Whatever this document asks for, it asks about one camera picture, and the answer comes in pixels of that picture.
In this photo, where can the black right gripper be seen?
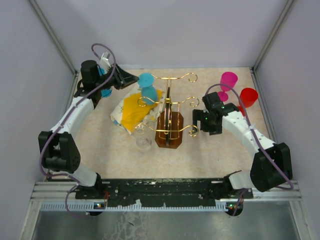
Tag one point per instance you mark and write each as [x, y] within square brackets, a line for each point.
[198, 115]

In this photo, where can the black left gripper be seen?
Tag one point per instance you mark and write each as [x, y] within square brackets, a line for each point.
[123, 78]

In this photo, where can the blue wine glass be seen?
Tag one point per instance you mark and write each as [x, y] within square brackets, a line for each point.
[148, 92]
[107, 91]

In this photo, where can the blue front wine glass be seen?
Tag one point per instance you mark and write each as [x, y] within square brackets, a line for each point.
[107, 91]

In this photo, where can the red wine glass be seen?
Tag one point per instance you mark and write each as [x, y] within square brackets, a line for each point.
[248, 97]

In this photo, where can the magenta wine glass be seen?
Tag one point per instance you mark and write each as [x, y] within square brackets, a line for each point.
[227, 78]

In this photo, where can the clear wine glass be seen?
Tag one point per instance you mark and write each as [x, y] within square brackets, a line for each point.
[143, 140]

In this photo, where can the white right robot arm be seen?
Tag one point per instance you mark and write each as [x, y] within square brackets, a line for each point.
[271, 166]

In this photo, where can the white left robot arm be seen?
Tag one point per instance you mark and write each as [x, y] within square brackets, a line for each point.
[59, 155]

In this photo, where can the yellow white patterned cloth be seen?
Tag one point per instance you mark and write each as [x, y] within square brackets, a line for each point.
[128, 113]

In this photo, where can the gold wire wine glass rack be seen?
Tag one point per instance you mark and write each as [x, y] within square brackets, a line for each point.
[170, 123]

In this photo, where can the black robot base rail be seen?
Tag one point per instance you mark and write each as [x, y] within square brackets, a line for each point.
[160, 192]

